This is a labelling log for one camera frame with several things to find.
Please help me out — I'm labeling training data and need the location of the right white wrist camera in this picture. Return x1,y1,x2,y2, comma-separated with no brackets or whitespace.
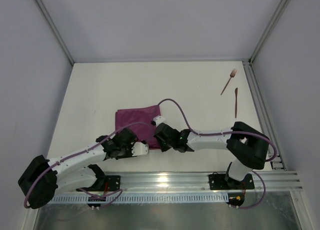
151,115,166,127

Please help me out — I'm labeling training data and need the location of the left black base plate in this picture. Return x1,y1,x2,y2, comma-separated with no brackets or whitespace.
83,175,121,192

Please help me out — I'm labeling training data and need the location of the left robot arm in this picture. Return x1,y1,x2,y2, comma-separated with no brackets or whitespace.
18,128,138,209

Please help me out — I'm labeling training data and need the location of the aluminium front rail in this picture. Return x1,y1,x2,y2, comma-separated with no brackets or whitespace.
29,171,303,194

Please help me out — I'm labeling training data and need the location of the left aluminium frame post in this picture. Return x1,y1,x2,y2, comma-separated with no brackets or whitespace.
33,0,75,66

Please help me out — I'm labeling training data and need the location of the purple satin napkin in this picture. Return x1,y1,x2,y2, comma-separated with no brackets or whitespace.
115,105,161,149

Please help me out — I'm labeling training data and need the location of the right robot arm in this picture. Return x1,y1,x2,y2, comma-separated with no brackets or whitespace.
154,122,272,189

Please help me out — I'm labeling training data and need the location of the controller board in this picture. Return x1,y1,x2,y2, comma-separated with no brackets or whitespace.
87,195,106,208
226,194,245,208

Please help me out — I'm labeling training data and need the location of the slotted grey cable duct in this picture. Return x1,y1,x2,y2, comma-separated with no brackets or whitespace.
49,192,228,204

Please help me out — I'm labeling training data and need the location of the left controller board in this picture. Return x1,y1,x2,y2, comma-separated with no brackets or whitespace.
87,195,106,208

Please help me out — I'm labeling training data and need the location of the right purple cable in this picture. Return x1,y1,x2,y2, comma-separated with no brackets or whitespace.
158,98,278,210

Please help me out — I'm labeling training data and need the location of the right side aluminium rail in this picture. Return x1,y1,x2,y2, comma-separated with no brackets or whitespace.
242,60,287,171

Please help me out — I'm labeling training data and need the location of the aluminium rail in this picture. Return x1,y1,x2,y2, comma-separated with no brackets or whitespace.
29,171,303,194
242,60,287,171

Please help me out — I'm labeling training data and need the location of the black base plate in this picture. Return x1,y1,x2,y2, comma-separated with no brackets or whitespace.
83,175,121,192
208,172,255,190

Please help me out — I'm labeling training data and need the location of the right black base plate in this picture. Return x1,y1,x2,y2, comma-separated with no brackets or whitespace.
208,172,255,190

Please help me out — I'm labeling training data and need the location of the right controller board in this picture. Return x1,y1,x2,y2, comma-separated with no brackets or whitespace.
226,194,245,208

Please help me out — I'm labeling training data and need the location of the right aluminium frame post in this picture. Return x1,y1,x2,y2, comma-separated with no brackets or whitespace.
249,0,291,65

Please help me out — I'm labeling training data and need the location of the aluminium frame post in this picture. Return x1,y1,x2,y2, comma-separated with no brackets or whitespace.
249,0,291,65
33,0,75,66

